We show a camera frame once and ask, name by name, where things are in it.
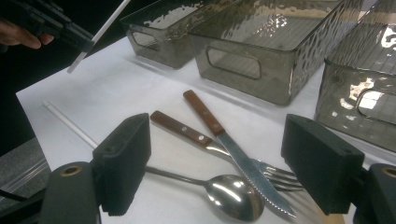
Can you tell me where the wooden handled fork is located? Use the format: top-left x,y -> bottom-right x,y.
148,109 -> 305,193

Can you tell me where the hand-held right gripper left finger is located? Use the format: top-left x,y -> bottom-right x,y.
92,112 -> 152,217

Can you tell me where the grey mesh tray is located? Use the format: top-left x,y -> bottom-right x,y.
187,0 -> 367,106
120,0 -> 216,70

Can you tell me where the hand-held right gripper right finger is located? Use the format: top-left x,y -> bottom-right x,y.
280,113 -> 365,217

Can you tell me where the wooden handled steak knife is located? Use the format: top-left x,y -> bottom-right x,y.
182,89 -> 298,219

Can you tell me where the metal spoon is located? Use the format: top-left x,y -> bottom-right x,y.
144,165 -> 266,223

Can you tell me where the clear straw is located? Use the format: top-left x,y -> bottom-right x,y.
41,100 -> 100,150

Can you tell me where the metal floor rail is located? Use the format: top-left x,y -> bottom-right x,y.
0,157 -> 50,195

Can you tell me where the clear grey plastic bin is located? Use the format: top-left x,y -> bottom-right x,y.
313,0 -> 396,154

